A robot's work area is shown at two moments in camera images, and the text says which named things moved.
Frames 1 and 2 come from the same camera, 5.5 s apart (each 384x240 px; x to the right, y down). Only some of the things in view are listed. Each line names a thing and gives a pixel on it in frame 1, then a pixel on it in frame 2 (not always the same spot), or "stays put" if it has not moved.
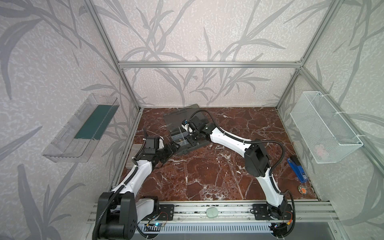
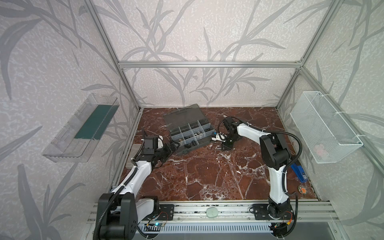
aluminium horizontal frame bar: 210,64 stays put
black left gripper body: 167,150 stays put
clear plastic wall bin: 75,140 stays put
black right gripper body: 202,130 to 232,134
